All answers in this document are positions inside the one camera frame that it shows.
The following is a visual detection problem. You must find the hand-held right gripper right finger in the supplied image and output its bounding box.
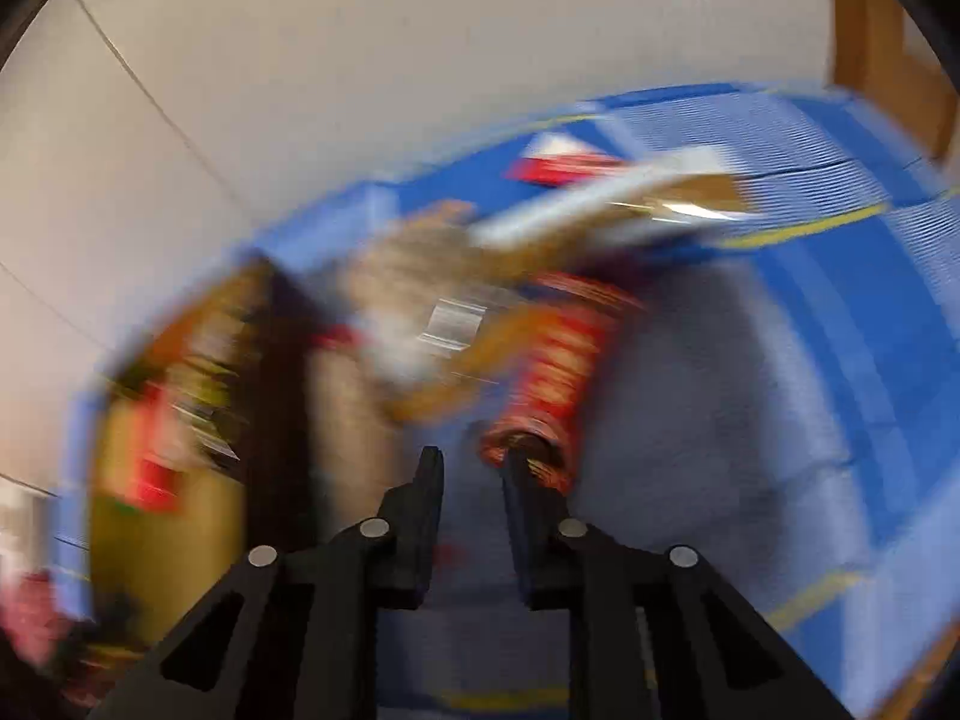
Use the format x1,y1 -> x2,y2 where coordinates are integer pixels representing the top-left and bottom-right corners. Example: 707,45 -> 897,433
501,450 -> 856,720

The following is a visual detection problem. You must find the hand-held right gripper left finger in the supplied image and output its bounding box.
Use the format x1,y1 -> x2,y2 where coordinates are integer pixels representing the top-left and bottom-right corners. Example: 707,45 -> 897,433
86,446 -> 445,720

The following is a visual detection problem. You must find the red patterned candy packet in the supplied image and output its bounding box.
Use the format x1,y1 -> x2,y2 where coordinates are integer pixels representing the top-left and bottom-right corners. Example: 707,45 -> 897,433
480,274 -> 646,492

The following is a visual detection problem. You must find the gold tin box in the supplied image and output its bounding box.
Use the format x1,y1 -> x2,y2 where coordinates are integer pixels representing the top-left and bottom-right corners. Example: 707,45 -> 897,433
82,262 -> 316,661

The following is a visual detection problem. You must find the white and gold bar packet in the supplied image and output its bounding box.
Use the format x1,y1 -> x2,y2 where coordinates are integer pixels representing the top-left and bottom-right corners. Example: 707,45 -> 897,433
472,146 -> 758,248

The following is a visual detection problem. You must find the blue plaid cloth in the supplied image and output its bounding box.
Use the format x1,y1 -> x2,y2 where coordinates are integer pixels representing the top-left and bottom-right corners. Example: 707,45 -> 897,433
52,82 -> 960,720

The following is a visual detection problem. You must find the pink fluffy cloth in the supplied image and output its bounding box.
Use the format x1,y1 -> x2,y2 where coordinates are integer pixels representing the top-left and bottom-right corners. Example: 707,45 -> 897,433
0,570 -> 83,683

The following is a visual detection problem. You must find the wooden door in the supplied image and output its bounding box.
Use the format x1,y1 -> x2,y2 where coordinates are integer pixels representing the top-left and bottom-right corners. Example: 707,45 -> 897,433
825,0 -> 960,166

